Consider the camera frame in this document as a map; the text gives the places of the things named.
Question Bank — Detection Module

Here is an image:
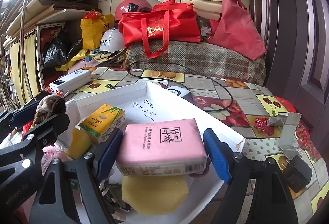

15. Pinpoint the white box tray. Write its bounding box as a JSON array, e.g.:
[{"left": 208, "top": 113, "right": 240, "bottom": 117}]
[{"left": 51, "top": 80, "right": 246, "bottom": 224}]

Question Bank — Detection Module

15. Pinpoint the pink plush toy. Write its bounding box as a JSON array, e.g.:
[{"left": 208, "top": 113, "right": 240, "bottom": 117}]
[{"left": 41, "top": 146, "right": 69, "bottom": 175}]

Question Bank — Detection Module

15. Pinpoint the white power bank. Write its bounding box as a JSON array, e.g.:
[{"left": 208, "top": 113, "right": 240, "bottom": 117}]
[{"left": 49, "top": 70, "right": 92, "bottom": 96}]

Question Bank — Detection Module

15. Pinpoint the metal shelf rack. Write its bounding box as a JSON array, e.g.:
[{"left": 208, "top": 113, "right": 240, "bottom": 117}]
[{"left": 4, "top": 0, "right": 98, "bottom": 106}]

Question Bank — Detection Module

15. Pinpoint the red bag beside table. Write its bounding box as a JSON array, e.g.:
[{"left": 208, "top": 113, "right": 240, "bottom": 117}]
[{"left": 276, "top": 96, "right": 296, "bottom": 113}]

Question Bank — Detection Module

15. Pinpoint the red tote bag with handles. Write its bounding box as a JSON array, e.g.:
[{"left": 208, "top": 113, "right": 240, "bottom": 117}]
[{"left": 118, "top": 0, "right": 201, "bottom": 59}]

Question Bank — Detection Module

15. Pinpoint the white helmet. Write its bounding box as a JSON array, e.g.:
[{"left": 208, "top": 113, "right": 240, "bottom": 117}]
[{"left": 100, "top": 29, "right": 125, "bottom": 53}]

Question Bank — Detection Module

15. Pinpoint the pale yellow foam block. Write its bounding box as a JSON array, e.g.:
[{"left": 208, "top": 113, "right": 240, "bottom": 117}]
[{"left": 122, "top": 175, "right": 189, "bottom": 216}]

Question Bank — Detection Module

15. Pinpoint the fruit pattern tablecloth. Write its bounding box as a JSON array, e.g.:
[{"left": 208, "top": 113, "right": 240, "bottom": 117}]
[{"left": 63, "top": 67, "right": 328, "bottom": 223}]

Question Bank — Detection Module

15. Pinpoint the black cable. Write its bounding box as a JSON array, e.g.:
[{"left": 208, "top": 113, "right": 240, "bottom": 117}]
[{"left": 126, "top": 61, "right": 234, "bottom": 113}]

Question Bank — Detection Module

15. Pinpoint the yellow tissue pack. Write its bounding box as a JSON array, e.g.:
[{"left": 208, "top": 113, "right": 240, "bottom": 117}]
[{"left": 79, "top": 104, "right": 125, "bottom": 145}]

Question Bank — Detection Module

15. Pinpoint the yellow green sponge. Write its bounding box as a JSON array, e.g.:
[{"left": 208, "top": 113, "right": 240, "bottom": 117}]
[{"left": 64, "top": 127, "right": 92, "bottom": 159}]

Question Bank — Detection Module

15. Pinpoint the grey metal phone stand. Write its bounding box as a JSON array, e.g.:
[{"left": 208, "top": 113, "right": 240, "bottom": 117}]
[{"left": 266, "top": 112, "right": 302, "bottom": 162}]

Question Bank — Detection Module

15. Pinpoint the yellow shopping bag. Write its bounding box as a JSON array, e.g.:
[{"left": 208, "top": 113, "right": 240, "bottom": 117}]
[{"left": 80, "top": 10, "right": 114, "bottom": 51}]

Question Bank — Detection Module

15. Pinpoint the black cube charger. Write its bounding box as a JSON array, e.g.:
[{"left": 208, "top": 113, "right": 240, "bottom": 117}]
[{"left": 283, "top": 155, "right": 312, "bottom": 193}]

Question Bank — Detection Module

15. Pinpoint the dark red cloth bag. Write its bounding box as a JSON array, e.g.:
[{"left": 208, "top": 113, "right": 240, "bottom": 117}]
[{"left": 207, "top": 0, "right": 266, "bottom": 61}]

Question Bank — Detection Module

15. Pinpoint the red helmet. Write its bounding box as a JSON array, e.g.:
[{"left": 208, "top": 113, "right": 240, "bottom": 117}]
[{"left": 114, "top": 0, "right": 152, "bottom": 20}]

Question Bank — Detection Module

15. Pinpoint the white wireless charger puck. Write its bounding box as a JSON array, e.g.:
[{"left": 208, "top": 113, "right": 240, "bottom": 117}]
[{"left": 167, "top": 86, "right": 191, "bottom": 101}]

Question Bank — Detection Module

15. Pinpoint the cow print fabric pouch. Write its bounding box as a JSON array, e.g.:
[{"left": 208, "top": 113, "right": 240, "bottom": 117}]
[{"left": 99, "top": 179, "right": 132, "bottom": 223}]

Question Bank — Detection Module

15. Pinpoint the black plastic bag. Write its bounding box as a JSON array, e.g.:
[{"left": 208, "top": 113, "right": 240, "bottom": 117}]
[{"left": 43, "top": 37, "right": 82, "bottom": 68}]

